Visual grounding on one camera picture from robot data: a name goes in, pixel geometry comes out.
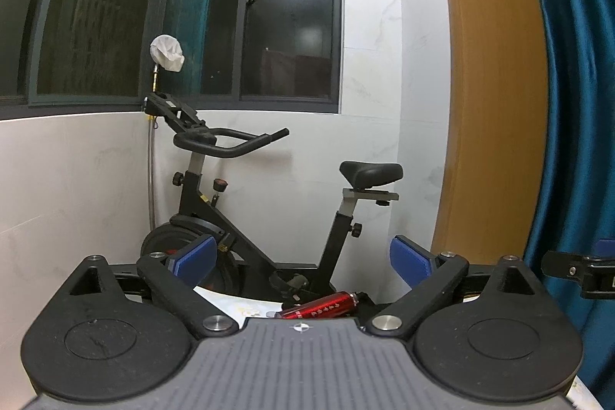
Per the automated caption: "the red thermos cup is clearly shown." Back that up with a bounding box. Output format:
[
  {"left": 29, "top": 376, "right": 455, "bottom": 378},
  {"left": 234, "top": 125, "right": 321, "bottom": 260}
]
[{"left": 267, "top": 290, "right": 362, "bottom": 320}]

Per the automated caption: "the white cloth wrapped tap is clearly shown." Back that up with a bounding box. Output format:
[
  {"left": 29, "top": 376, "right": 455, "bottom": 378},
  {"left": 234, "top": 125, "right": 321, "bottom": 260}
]
[{"left": 149, "top": 34, "right": 186, "bottom": 95}]

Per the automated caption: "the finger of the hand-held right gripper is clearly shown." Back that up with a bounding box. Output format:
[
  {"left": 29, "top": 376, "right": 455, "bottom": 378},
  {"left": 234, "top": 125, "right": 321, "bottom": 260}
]
[{"left": 540, "top": 239, "right": 615, "bottom": 300}]

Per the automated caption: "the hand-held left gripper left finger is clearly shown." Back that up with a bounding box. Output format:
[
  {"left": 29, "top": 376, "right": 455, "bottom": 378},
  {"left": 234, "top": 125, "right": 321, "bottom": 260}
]
[{"left": 68, "top": 234, "right": 240, "bottom": 339}]

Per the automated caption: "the sliding dark framed window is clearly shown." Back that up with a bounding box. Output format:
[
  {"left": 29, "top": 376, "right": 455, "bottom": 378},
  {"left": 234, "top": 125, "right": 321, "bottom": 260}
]
[{"left": 156, "top": 0, "right": 345, "bottom": 115}]

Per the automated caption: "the metal hose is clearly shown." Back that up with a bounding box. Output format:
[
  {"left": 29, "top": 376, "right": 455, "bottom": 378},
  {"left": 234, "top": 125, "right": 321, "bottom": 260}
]
[{"left": 145, "top": 115, "right": 158, "bottom": 230}]

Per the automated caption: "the wooden door frame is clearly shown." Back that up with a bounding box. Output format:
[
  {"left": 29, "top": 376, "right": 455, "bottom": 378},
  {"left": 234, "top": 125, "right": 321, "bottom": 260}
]
[{"left": 429, "top": 0, "right": 549, "bottom": 266}]

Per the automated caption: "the large dark framed window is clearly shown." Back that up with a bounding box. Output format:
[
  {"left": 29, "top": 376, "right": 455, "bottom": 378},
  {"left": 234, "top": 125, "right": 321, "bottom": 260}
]
[{"left": 0, "top": 0, "right": 166, "bottom": 109}]

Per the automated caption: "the blue curtain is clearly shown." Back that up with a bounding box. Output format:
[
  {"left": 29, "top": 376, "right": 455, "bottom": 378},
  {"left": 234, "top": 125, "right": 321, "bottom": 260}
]
[{"left": 514, "top": 0, "right": 615, "bottom": 299}]

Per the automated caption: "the white patterned table cloth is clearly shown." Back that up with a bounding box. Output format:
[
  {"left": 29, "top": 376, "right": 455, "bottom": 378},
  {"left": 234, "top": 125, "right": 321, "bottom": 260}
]
[{"left": 192, "top": 287, "right": 604, "bottom": 410}]

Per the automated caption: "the black exercise bike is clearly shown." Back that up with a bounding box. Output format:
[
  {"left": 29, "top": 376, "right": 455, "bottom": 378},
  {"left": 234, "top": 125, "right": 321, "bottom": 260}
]
[{"left": 141, "top": 92, "right": 404, "bottom": 305}]

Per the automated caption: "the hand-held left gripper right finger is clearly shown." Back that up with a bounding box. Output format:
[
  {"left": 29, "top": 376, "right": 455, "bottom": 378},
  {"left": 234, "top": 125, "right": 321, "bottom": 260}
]
[{"left": 367, "top": 236, "right": 537, "bottom": 339}]

